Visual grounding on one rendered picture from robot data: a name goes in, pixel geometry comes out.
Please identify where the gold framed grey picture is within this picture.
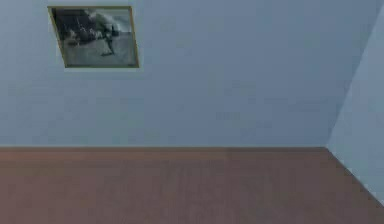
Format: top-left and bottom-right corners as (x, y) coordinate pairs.
(47, 5), (141, 69)

